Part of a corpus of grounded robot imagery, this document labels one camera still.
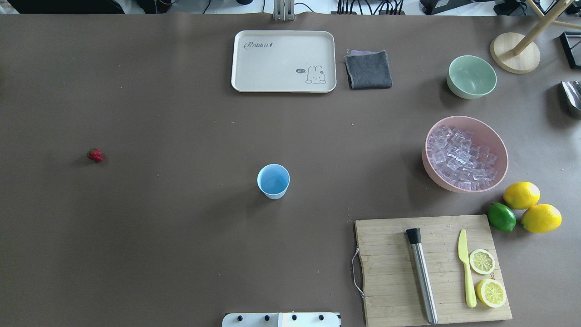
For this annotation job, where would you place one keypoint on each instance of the pile of clear ice cubes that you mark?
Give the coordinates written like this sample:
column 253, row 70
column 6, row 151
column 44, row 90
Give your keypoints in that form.
column 461, row 161

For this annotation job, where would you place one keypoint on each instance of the red strawberry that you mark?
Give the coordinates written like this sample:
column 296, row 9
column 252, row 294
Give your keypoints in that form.
column 95, row 155

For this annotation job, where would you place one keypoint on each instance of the light blue plastic cup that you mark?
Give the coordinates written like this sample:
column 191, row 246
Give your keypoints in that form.
column 273, row 180

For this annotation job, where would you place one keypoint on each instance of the wooden cup stand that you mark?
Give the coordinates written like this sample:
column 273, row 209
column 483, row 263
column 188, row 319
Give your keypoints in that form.
column 518, row 53

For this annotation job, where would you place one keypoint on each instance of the steel ice scoop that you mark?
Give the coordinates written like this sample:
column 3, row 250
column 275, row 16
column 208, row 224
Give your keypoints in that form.
column 572, row 94

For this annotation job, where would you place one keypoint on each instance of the cream rabbit tray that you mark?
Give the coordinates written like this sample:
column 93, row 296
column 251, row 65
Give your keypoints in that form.
column 284, row 61

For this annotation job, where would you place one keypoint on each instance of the grey folded cloth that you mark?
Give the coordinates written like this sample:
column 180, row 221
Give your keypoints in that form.
column 368, row 69

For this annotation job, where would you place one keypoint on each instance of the steel muddler black tip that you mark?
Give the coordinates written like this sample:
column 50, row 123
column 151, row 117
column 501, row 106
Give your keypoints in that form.
column 415, row 241

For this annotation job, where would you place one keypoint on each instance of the wooden cutting board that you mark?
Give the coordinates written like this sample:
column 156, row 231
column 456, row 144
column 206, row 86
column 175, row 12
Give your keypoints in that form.
column 392, row 295

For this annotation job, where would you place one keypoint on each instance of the pink bowl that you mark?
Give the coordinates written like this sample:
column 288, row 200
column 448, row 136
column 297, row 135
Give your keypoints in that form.
column 484, row 135

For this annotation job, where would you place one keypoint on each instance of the green bowl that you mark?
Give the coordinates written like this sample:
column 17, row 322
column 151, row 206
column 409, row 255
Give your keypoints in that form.
column 471, row 77

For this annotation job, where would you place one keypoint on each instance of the lemon half upper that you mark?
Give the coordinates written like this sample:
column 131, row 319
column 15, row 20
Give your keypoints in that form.
column 482, row 262

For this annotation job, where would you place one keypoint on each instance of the lemon half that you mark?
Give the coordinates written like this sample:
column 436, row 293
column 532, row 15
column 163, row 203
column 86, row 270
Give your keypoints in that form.
column 491, row 293
column 482, row 262

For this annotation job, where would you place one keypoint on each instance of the green lime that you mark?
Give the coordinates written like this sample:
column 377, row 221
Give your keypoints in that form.
column 501, row 217

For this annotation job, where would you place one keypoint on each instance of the yellow plastic knife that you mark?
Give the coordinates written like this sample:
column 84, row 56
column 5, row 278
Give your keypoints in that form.
column 462, row 252

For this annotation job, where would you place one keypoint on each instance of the yellow lemon upper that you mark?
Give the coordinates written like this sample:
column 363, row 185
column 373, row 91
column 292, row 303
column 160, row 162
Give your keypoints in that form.
column 521, row 195

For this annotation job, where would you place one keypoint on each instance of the yellow lemon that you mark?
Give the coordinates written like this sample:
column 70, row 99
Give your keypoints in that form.
column 541, row 218
column 521, row 195

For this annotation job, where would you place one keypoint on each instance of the lemon half lower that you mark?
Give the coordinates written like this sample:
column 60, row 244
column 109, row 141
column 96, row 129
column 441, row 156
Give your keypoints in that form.
column 491, row 293

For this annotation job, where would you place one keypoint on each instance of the yellow lemon lower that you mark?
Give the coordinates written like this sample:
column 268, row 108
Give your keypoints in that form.
column 541, row 218

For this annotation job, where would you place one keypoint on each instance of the black glass rack tray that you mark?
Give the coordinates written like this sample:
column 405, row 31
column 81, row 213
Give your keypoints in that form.
column 570, row 42

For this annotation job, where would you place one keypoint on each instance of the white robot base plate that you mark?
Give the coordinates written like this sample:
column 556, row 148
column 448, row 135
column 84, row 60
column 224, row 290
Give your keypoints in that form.
column 282, row 319

